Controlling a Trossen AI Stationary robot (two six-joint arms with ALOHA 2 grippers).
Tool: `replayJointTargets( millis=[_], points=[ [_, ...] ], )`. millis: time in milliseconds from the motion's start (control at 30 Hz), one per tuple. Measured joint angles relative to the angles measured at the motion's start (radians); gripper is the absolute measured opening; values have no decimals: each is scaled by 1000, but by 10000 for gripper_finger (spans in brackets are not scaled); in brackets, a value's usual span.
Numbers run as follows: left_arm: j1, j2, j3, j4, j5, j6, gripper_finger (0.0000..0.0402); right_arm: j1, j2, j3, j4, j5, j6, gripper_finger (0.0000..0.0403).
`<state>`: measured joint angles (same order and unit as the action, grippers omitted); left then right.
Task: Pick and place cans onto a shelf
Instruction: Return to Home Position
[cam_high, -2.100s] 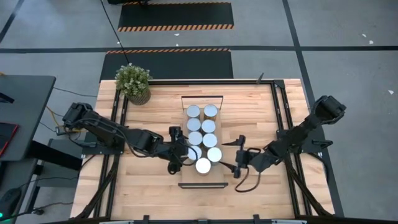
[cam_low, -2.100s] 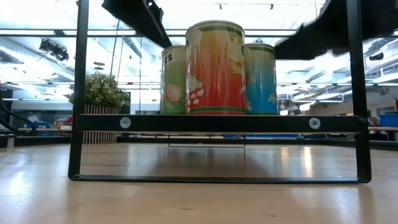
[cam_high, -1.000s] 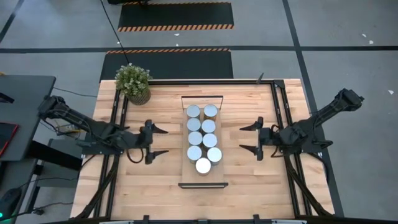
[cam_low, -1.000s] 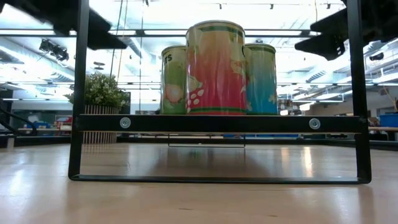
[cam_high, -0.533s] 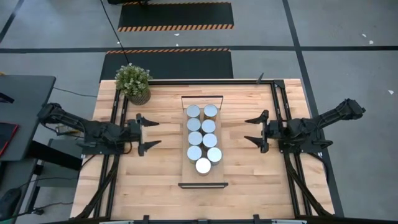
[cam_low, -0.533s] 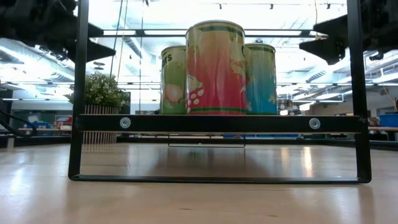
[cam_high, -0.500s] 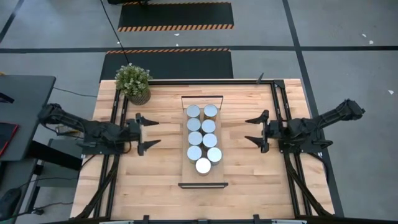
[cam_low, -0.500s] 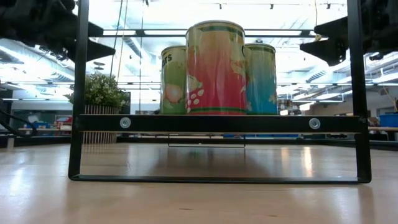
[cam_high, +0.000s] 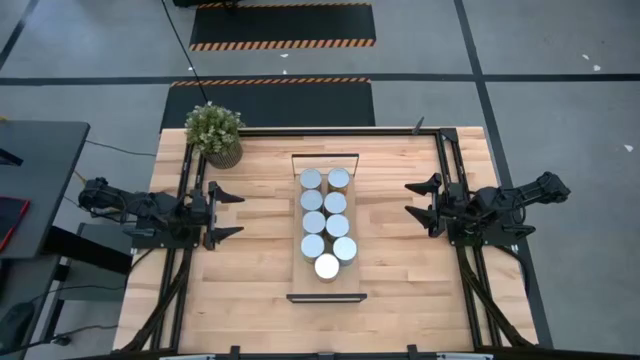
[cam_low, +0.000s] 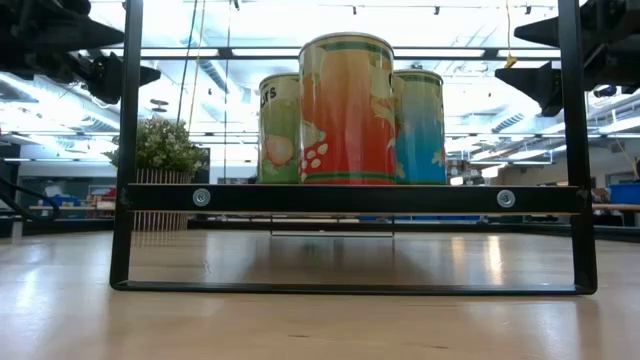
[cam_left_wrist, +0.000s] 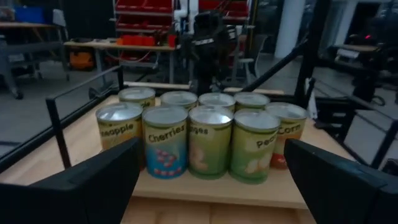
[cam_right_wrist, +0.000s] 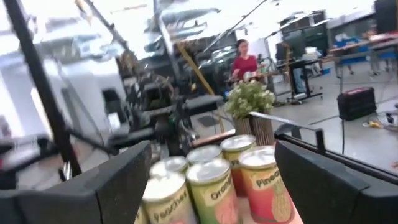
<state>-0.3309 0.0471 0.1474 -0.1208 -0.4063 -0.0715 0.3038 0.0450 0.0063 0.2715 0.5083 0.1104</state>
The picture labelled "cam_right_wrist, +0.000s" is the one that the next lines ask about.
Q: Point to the person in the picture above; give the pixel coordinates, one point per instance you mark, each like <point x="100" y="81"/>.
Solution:
<point x="245" y="65"/>
<point x="299" y="79"/>

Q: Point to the green oranges label tin can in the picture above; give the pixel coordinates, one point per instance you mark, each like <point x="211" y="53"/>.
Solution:
<point x="214" y="193"/>

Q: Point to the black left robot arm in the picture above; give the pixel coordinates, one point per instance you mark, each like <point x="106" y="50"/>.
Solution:
<point x="169" y="130"/>

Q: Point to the black table edge rail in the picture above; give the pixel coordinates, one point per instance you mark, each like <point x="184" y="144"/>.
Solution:
<point x="320" y="140"/>

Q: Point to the potted plant ribbed brown pot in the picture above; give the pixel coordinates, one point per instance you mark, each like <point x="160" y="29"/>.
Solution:
<point x="248" y="99"/>

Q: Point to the yellow can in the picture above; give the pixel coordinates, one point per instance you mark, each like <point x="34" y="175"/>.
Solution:
<point x="237" y="143"/>

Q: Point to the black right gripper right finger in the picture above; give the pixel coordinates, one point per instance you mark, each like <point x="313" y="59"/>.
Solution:
<point x="335" y="199"/>

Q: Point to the peaches label tin can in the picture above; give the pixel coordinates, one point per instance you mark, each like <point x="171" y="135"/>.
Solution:
<point x="168" y="199"/>
<point x="169" y="165"/>

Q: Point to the wooden blue workbench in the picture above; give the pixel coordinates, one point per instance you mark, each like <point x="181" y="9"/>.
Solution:
<point x="357" y="46"/>

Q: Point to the black floor crate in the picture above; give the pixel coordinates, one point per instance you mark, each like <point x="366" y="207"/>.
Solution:
<point x="356" y="104"/>

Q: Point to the yellow slanted pole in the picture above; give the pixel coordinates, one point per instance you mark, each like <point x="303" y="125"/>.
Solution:
<point x="199" y="74"/>

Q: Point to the black desk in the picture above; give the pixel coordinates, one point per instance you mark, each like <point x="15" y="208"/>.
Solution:
<point x="298" y="63"/>

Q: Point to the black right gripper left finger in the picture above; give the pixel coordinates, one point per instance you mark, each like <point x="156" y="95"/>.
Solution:
<point x="77" y="199"/>

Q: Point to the red pineapple label tin can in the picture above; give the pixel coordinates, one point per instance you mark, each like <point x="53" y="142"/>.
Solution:
<point x="264" y="186"/>

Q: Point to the black metal rig frame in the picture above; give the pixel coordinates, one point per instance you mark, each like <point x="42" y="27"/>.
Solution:
<point x="43" y="87"/>

